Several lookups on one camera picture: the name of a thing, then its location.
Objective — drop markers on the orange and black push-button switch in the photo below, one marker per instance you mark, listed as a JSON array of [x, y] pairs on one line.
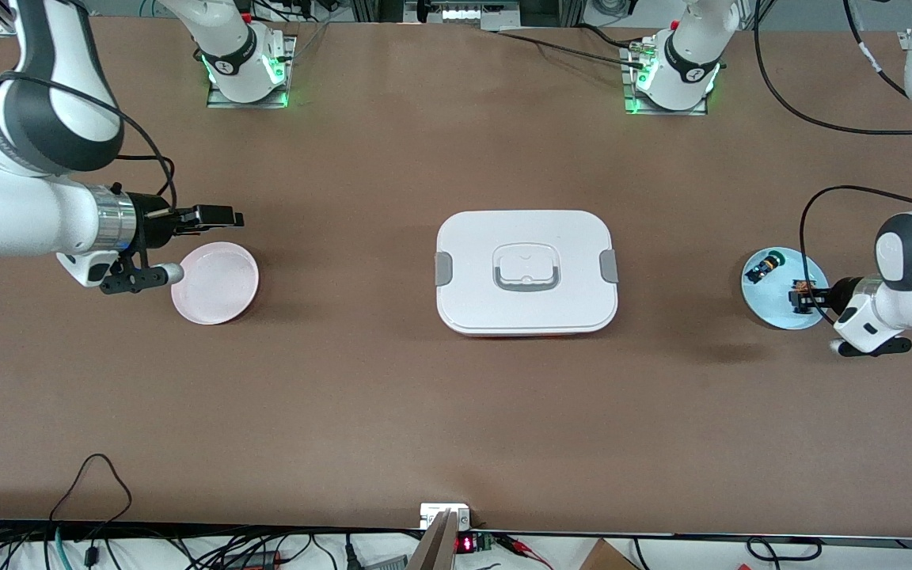
[[801, 284]]

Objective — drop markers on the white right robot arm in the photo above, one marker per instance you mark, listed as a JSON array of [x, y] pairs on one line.
[[20, 214]]

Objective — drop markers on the grey slanted bar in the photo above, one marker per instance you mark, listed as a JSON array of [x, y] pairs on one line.
[[436, 546]]

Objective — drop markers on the red LED display module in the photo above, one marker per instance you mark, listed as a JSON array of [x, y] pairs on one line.
[[465, 544]]

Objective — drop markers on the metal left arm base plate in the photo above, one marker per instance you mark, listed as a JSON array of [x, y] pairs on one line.
[[627, 79]]

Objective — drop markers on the white power strip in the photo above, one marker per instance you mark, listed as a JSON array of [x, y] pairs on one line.
[[476, 12]]

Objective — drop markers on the brown cardboard piece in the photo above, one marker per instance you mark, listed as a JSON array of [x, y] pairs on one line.
[[606, 558]]

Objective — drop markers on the red clip leads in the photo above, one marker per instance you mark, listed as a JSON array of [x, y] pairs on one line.
[[519, 545]]

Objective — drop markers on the white lunch box grey latches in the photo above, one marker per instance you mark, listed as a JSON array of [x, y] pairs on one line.
[[527, 309]]

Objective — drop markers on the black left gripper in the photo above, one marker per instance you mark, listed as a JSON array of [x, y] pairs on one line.
[[833, 296]]

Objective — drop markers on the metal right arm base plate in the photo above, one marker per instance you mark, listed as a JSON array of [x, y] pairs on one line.
[[290, 55]]

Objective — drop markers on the pale pink round plate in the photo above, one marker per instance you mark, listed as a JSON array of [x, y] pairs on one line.
[[214, 285]]

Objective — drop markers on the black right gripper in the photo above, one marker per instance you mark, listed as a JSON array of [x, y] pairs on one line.
[[152, 222]]

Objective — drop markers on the light blue round plate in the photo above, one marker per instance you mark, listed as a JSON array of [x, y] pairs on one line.
[[769, 305]]

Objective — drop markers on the small white mount block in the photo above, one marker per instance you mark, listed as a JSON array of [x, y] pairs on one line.
[[444, 507]]

